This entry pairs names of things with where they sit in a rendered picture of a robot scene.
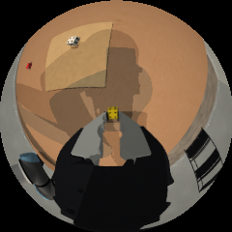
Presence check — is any white die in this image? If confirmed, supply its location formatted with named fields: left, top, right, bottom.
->
left=67, top=36, right=80, bottom=45

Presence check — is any tan square mat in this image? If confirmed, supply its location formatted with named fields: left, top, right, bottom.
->
left=45, top=22, right=113, bottom=91

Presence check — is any red die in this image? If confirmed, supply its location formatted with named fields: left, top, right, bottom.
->
left=26, top=63, right=32, bottom=70

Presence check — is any yellow die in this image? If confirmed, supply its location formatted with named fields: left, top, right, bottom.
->
left=107, top=106, right=118, bottom=119

